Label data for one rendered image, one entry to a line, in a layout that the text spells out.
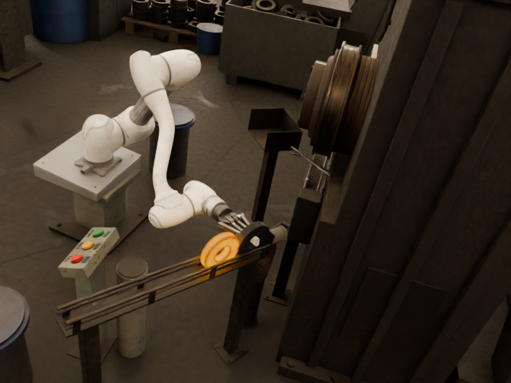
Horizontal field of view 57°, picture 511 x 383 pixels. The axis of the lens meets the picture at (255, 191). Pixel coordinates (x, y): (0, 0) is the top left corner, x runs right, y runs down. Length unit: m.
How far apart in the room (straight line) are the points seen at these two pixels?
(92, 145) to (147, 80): 0.62
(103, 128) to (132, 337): 1.00
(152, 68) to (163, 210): 0.58
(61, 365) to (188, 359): 0.54
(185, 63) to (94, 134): 0.64
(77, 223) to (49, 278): 0.40
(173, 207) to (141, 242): 0.91
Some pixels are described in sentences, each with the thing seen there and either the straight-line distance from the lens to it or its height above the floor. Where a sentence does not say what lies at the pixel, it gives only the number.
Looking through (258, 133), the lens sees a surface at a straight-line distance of 2.71.
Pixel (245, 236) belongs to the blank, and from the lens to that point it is 1.73.
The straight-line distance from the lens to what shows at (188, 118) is 3.09.
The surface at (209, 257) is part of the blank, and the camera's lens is 1.66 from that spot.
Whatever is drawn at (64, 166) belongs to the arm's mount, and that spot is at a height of 0.42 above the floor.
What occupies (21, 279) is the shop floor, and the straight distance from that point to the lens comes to 2.65.
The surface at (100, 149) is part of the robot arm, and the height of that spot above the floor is 0.56.
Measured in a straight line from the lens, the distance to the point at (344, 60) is 1.83.
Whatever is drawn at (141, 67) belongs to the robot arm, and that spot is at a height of 1.12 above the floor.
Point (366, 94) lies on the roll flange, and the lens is 1.80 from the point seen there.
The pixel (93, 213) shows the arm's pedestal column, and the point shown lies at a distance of 2.74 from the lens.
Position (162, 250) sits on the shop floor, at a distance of 2.73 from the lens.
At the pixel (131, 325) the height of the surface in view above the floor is 0.23.
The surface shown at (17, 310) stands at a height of 0.43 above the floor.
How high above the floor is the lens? 1.91
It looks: 36 degrees down
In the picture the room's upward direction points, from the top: 11 degrees clockwise
